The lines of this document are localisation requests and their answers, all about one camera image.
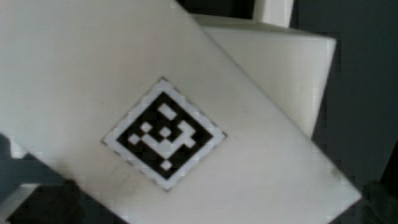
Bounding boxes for white cabinet body box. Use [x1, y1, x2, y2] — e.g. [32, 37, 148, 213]
[192, 0, 336, 136]

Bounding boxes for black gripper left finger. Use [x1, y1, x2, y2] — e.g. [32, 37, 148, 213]
[0, 181, 84, 224]

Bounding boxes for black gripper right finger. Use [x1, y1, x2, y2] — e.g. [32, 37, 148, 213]
[361, 182, 398, 224]

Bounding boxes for white cabinet top block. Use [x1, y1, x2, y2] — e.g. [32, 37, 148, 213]
[0, 0, 361, 224]

